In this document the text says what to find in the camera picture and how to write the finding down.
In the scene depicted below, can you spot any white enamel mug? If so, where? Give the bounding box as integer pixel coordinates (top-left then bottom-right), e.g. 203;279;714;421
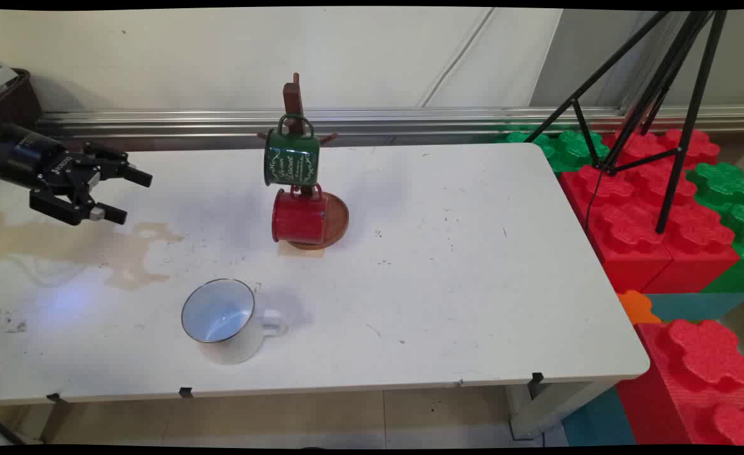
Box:
181;278;287;366

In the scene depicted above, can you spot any brown wooden mug tree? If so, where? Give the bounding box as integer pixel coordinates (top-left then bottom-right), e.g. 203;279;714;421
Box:
256;73;350;251

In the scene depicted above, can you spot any black floor cable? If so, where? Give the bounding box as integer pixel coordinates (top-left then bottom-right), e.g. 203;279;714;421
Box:
0;411;30;447

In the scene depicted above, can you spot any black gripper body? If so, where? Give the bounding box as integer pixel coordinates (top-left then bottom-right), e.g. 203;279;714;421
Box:
0;123;104;198

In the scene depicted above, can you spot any green enamel mug with print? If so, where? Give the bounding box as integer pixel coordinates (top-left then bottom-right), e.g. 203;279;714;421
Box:
263;114;320;188

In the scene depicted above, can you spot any teal foam mat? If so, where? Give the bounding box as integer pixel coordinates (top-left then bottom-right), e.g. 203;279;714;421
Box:
645;291;744;324

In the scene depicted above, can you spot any white table leg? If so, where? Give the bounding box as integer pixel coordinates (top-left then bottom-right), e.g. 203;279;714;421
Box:
506;379;614;441

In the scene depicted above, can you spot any red foam block with studs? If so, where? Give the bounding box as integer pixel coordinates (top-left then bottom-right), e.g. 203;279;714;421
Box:
616;318;744;447

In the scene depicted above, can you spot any tall green foam block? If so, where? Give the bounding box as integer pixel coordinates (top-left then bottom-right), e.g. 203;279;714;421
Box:
686;162;744;293

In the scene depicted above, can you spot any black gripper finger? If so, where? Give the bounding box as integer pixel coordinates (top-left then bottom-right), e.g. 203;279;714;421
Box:
83;142;154;189
28;188;128;227

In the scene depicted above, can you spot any thin black tripod cable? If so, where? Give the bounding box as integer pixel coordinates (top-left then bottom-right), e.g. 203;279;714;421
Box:
584;166;606;232

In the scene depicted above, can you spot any dark brown wicker basket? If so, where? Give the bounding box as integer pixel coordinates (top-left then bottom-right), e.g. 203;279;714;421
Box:
0;68;44;129

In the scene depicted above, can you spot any black tripod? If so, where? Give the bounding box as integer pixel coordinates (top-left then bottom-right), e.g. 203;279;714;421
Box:
523;9;728;234

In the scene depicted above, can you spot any large red foam block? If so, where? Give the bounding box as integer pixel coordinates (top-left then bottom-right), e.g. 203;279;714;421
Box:
557;128;741;295

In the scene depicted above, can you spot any orange foam piece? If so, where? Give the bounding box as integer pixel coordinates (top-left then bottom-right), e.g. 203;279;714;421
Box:
617;290;662;325

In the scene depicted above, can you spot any aluminium wall rail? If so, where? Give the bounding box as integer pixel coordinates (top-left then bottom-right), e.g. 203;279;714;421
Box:
35;105;744;150

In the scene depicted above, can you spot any red enamel mug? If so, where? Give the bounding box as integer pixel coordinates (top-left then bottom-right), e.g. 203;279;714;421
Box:
271;183;329;246

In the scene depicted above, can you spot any flat green foam block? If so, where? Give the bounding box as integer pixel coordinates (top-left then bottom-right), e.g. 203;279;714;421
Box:
497;129;611;173

